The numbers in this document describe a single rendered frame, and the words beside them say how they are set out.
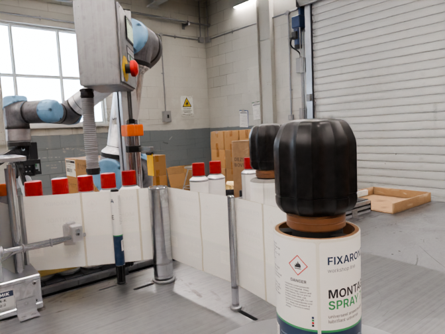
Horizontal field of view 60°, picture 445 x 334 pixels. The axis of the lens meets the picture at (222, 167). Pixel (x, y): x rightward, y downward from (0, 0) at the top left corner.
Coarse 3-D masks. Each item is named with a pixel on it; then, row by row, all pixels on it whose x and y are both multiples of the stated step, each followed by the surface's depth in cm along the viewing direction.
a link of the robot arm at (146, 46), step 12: (132, 24) 111; (144, 36) 112; (156, 36) 123; (144, 48) 114; (156, 48) 122; (144, 60) 115; (144, 72) 119; (108, 144) 118; (108, 156) 116; (108, 168) 115; (120, 168) 115; (96, 180) 117; (120, 180) 115
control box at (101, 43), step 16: (80, 0) 85; (96, 0) 85; (112, 0) 85; (80, 16) 85; (96, 16) 85; (112, 16) 86; (80, 32) 86; (96, 32) 86; (112, 32) 86; (80, 48) 86; (96, 48) 86; (112, 48) 86; (80, 64) 86; (96, 64) 86; (112, 64) 87; (80, 80) 87; (96, 80) 87; (112, 80) 87; (128, 80) 94
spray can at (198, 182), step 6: (198, 162) 103; (192, 168) 102; (198, 168) 101; (204, 168) 102; (198, 174) 101; (204, 174) 102; (192, 180) 101; (198, 180) 101; (204, 180) 101; (192, 186) 101; (198, 186) 101; (204, 186) 101; (204, 192) 101
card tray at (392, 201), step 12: (372, 192) 178; (384, 192) 174; (396, 192) 170; (408, 192) 165; (420, 192) 161; (372, 204) 157; (384, 204) 156; (396, 204) 142; (408, 204) 147; (420, 204) 153
